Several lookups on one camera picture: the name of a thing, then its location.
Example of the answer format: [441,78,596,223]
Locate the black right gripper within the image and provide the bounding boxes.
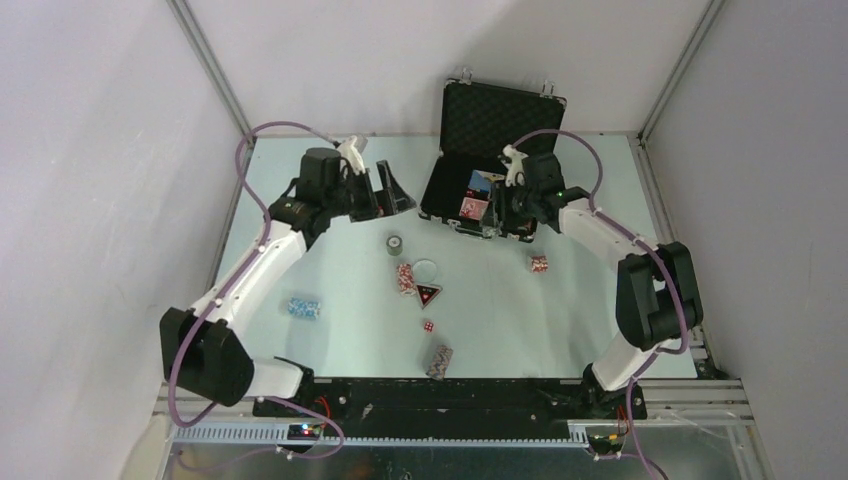
[481,179,540,229]

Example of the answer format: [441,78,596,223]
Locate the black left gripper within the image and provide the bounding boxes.
[324,161,415,223]

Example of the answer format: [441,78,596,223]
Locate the red white chip stack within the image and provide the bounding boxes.
[528,255,549,273]

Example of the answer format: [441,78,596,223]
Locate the blue white chip stack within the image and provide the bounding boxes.
[286,297,321,320]

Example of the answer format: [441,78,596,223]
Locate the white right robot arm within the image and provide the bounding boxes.
[494,145,703,418]

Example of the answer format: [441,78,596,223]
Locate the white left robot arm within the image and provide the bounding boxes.
[160,146,416,417]

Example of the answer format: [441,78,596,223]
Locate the red card deck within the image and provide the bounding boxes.
[459,197,490,221]

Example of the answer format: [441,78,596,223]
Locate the black aluminium poker case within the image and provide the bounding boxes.
[418,72,567,243]

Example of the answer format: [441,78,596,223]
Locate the dark green chip stack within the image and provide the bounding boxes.
[385,235,403,256]

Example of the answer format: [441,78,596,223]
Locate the blue card deck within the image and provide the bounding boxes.
[466,170,503,200]

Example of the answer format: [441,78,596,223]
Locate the clear round dealer button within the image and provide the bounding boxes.
[412,259,438,282]

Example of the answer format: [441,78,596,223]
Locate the red white chip roll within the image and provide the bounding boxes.
[396,263,416,296]

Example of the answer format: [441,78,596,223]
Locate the black red triangular chip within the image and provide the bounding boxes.
[415,283,443,309]

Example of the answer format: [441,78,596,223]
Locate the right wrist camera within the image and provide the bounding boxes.
[502,144,528,188]

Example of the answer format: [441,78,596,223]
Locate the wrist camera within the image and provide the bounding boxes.
[336,135,367,175]
[502,144,528,188]

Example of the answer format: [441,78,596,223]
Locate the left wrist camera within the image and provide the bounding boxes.
[336,135,367,175]

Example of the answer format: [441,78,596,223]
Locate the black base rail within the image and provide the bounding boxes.
[292,377,647,441]

